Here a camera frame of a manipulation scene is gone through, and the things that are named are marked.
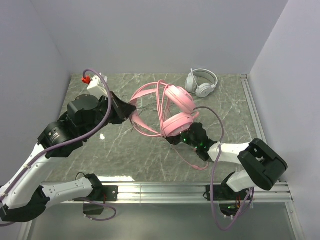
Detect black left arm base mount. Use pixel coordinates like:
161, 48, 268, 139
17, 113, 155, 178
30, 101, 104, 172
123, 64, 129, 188
82, 185, 119, 217

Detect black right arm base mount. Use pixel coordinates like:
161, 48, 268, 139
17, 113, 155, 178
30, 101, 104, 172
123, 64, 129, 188
213, 185, 249, 218

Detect aluminium front rail frame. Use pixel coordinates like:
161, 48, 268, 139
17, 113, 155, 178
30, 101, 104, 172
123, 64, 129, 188
18, 182, 296, 240

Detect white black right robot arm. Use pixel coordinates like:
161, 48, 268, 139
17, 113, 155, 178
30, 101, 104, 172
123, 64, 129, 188
165, 122, 288, 193

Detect aluminium right side rail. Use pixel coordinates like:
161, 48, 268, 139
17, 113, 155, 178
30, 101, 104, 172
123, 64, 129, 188
240, 74, 267, 143

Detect pink headphones with cable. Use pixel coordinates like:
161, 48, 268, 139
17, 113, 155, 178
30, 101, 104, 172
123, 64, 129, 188
128, 79, 209, 171

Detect white headphones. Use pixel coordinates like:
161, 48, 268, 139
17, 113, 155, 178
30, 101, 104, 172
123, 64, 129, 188
184, 68, 219, 98

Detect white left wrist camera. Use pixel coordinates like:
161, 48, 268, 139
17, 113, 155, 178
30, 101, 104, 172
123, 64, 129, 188
81, 75, 108, 99

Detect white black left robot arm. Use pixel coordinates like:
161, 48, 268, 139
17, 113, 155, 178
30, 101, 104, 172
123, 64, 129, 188
0, 93, 137, 226

